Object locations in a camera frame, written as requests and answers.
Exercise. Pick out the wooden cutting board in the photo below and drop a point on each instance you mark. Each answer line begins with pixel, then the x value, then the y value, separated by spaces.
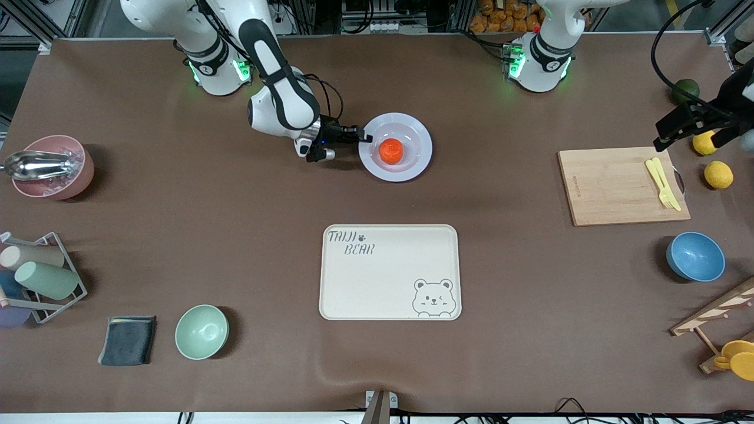
pixel 607 182

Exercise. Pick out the dark green fruit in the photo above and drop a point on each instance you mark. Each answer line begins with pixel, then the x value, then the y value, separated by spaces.
pixel 684 88

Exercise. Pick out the blue bowl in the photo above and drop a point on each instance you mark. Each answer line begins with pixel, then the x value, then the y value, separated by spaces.
pixel 696 256

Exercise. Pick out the purple cup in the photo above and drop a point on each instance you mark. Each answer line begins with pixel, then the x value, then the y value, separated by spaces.
pixel 13 317

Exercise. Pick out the dark grey folded cloth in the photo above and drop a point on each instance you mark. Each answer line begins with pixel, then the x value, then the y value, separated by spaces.
pixel 126 341

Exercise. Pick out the pile of orange fruits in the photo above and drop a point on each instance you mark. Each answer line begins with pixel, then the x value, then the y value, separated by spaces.
pixel 506 15

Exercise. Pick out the yellow plastic knife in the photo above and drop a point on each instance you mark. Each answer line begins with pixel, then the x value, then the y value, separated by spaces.
pixel 669 179

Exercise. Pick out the blue cup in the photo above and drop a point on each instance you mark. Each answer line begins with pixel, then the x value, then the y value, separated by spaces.
pixel 9 285

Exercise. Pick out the cream bear print tray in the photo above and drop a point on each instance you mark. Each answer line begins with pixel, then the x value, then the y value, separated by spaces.
pixel 377 282

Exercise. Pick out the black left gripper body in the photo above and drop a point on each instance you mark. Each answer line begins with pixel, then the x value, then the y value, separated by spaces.
pixel 732 96

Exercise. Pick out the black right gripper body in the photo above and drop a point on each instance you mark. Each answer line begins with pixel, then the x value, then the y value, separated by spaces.
pixel 330 131

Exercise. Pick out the pale green bowl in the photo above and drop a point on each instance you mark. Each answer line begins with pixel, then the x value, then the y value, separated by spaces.
pixel 201 332

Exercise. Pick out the clear ice pile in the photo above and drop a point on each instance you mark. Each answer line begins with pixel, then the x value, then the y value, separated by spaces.
pixel 73 158

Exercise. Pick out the white round plate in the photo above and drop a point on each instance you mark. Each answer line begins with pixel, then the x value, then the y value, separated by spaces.
pixel 412 168

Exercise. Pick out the wooden peg drying rack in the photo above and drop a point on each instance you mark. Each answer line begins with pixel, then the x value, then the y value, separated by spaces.
pixel 716 309

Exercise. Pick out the yellow plastic fork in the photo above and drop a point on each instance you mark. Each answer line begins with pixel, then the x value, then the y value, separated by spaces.
pixel 652 169

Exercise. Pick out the pink bowl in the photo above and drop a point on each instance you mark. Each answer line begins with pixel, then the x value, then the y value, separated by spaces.
pixel 82 176

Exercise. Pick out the beige cup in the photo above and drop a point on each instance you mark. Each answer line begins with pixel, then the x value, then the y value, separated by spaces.
pixel 35 255

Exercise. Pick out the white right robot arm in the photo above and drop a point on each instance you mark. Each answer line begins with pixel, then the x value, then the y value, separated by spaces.
pixel 262 118

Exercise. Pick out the orange fruit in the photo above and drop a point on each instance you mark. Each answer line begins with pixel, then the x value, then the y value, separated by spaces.
pixel 391 151

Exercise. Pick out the shiny metal scoop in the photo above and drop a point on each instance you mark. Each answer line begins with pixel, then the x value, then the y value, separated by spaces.
pixel 35 166

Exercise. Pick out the white power strip with plugs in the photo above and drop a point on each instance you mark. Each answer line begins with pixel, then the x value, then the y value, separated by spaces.
pixel 283 17

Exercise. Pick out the mint green cup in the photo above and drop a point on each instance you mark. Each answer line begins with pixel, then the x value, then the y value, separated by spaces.
pixel 47 280

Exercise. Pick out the yellow lemon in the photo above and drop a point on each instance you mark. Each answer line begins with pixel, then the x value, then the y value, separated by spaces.
pixel 718 175
pixel 701 144

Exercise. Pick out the grey metal table clamp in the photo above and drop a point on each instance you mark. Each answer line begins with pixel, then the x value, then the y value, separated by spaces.
pixel 380 403

